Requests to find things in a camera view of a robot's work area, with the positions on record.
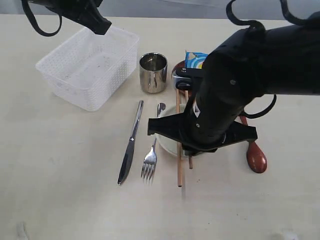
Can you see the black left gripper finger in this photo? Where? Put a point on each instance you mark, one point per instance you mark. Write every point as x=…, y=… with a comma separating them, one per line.
x=87, y=15

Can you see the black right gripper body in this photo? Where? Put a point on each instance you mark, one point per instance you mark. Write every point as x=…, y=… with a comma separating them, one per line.
x=172, y=127

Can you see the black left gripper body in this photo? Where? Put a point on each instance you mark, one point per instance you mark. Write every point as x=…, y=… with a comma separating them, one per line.
x=54, y=5

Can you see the white ceramic bowl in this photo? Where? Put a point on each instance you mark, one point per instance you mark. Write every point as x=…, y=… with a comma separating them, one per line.
x=166, y=143

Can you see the brown wooden chopstick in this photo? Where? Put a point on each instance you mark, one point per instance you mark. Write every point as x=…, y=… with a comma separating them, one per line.
x=178, y=146
x=190, y=158

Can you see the silver metal fork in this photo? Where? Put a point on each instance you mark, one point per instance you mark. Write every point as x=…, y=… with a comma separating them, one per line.
x=149, y=164

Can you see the silver table knife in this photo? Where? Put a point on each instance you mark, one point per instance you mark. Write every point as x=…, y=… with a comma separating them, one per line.
x=129, y=153

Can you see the brown wooden plate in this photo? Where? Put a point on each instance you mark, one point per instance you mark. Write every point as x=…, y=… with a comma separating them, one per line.
x=181, y=64

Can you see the black metal cup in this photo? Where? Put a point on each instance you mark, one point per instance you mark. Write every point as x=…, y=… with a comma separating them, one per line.
x=153, y=68

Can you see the blue potato chips bag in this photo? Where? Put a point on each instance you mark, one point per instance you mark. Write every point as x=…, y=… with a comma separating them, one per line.
x=194, y=60

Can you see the brown wooden spoon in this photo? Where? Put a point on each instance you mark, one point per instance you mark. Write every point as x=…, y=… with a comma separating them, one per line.
x=256, y=159

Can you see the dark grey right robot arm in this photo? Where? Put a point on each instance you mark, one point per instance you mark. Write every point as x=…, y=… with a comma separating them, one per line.
x=249, y=64

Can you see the white woven plastic basket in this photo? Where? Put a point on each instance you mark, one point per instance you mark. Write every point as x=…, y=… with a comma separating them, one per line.
x=86, y=69

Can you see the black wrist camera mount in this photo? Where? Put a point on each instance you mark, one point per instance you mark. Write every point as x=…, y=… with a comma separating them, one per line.
x=187, y=79

